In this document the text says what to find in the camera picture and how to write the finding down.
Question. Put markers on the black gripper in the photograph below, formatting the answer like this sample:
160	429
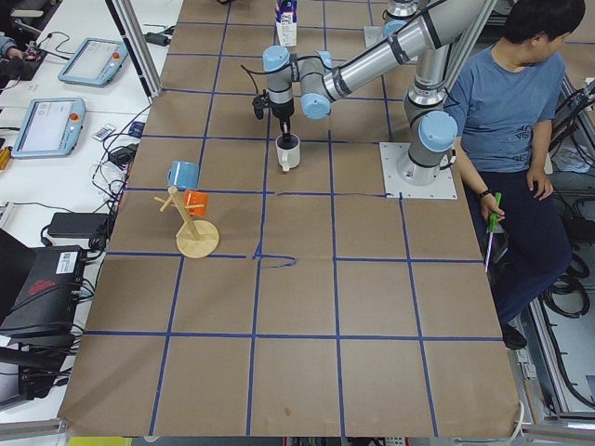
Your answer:
282	111

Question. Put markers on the white ribbed mug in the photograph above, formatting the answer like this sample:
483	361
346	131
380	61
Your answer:
288	156

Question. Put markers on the blue white milk carton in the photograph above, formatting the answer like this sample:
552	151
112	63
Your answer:
286	22

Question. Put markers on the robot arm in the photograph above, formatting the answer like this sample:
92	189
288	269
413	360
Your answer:
396	14
436	35

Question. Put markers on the blue mug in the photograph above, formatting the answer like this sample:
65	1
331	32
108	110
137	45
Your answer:
183	175

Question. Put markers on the orange mug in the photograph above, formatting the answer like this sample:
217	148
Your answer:
195	202

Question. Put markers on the wooden mug tree stand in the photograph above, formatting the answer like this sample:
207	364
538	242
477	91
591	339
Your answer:
196	238

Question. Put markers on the small remote control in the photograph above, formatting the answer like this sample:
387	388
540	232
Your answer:
104	132

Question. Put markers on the teach pendant far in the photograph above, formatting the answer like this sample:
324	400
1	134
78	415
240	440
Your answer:
95	63

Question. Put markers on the teach pendant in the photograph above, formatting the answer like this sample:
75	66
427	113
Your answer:
51	128
95	63

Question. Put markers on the person in blue shirt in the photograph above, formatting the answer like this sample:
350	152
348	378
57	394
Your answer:
504	101

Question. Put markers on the green white stick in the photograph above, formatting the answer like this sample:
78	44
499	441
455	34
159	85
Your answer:
492	225

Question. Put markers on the teach pendant near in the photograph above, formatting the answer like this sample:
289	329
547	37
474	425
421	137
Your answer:
51	128

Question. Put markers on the black power adapter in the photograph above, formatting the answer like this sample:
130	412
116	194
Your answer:
76	225

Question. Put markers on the black electronics box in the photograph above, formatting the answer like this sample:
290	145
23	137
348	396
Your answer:
37	290

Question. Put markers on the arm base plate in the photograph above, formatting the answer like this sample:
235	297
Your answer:
405	179

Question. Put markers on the aluminium frame post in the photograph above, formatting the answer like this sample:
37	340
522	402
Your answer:
126	22

